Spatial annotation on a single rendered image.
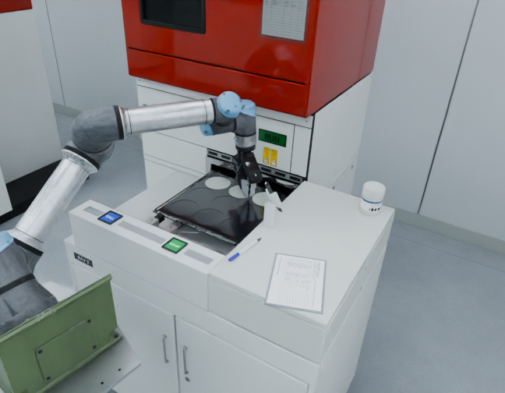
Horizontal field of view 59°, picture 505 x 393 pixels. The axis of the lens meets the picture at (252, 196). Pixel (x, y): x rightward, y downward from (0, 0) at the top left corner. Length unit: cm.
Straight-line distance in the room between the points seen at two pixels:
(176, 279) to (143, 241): 15
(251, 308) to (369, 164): 219
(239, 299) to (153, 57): 104
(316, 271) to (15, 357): 75
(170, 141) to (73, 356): 108
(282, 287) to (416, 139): 208
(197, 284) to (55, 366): 40
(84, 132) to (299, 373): 87
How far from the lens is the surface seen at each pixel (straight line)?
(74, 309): 113
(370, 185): 151
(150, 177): 218
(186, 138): 193
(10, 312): 120
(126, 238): 139
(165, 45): 179
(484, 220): 327
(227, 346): 138
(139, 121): 129
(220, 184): 176
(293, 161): 168
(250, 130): 151
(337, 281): 124
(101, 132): 128
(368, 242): 141
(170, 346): 158
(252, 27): 156
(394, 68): 301
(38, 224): 136
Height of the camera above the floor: 177
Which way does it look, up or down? 31 degrees down
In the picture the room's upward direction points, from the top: 3 degrees clockwise
